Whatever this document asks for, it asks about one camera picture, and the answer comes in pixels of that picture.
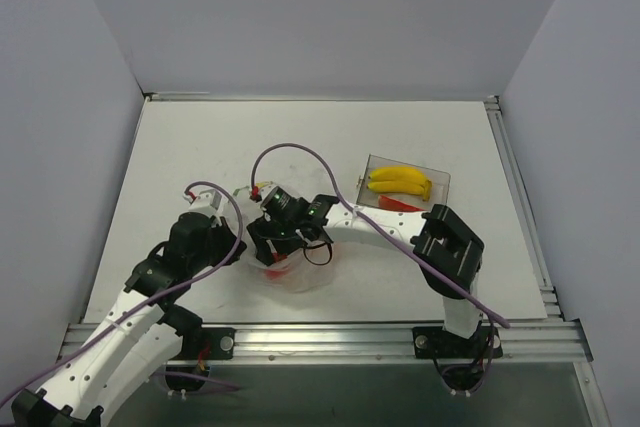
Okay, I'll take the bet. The translucent plastic bag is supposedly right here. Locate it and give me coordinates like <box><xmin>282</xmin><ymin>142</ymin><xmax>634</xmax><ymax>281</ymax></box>
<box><xmin>233</xmin><ymin>186</ymin><xmax>337</xmax><ymax>293</ymax></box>

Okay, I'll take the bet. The red watermelon slice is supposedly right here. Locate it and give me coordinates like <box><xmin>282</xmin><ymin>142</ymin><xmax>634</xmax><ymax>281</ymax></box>
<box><xmin>378</xmin><ymin>195</ymin><xmax>422</xmax><ymax>212</ymax></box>

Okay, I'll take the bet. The yellow banana bunch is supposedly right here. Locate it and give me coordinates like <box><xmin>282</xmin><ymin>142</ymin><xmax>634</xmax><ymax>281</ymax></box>
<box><xmin>367</xmin><ymin>165</ymin><xmax>432</xmax><ymax>201</ymax></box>

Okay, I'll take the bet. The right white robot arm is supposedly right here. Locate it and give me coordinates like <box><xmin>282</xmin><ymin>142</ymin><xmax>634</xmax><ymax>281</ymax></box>
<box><xmin>247</xmin><ymin>186</ymin><xmax>484</xmax><ymax>356</ymax></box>

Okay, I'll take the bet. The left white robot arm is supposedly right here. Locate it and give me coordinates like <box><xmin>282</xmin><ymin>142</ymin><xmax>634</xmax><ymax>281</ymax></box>
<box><xmin>1</xmin><ymin>212</ymin><xmax>246</xmax><ymax>426</ymax></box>

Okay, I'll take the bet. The clear plastic box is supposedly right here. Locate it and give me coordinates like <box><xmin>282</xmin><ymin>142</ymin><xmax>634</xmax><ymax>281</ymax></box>
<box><xmin>356</xmin><ymin>154</ymin><xmax>451</xmax><ymax>212</ymax></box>

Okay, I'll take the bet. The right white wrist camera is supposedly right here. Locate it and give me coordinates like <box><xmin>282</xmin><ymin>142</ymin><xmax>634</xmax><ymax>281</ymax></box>
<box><xmin>249</xmin><ymin>181</ymin><xmax>276</xmax><ymax>203</ymax></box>

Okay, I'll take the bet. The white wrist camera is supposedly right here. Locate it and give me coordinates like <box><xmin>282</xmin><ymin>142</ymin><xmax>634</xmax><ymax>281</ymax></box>
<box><xmin>185</xmin><ymin>189</ymin><xmax>222</xmax><ymax>218</ymax></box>
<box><xmin>249</xmin><ymin>181</ymin><xmax>276</xmax><ymax>203</ymax></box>

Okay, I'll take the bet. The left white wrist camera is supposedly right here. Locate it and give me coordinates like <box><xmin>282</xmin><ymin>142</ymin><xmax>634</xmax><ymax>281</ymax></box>
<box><xmin>185</xmin><ymin>189</ymin><xmax>222</xmax><ymax>218</ymax></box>

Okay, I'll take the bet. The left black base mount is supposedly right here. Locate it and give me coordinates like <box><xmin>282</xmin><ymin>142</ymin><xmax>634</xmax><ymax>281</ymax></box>
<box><xmin>176</xmin><ymin>326</ymin><xmax>236</xmax><ymax>361</ymax></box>

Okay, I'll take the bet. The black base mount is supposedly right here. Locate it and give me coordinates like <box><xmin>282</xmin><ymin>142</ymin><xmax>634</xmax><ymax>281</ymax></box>
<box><xmin>412</xmin><ymin>327</ymin><xmax>463</xmax><ymax>360</ymax></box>
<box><xmin>176</xmin><ymin>326</ymin><xmax>236</xmax><ymax>361</ymax></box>

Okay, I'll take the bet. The aluminium front rail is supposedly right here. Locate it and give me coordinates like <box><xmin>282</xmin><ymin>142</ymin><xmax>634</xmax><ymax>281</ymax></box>
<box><xmin>202</xmin><ymin>320</ymin><xmax>593</xmax><ymax>365</ymax></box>

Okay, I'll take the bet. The aluminium rail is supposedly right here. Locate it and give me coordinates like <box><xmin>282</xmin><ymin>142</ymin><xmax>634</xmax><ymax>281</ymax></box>
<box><xmin>202</xmin><ymin>320</ymin><xmax>593</xmax><ymax>365</ymax></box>
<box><xmin>484</xmin><ymin>96</ymin><xmax>565</xmax><ymax>322</ymax></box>

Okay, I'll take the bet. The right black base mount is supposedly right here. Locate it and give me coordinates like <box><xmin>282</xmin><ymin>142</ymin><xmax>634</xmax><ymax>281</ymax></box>
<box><xmin>412</xmin><ymin>327</ymin><xmax>463</xmax><ymax>360</ymax></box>

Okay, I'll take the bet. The aluminium right side rail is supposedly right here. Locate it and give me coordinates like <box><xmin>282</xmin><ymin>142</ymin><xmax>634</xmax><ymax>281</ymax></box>
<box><xmin>484</xmin><ymin>96</ymin><xmax>565</xmax><ymax>322</ymax></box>

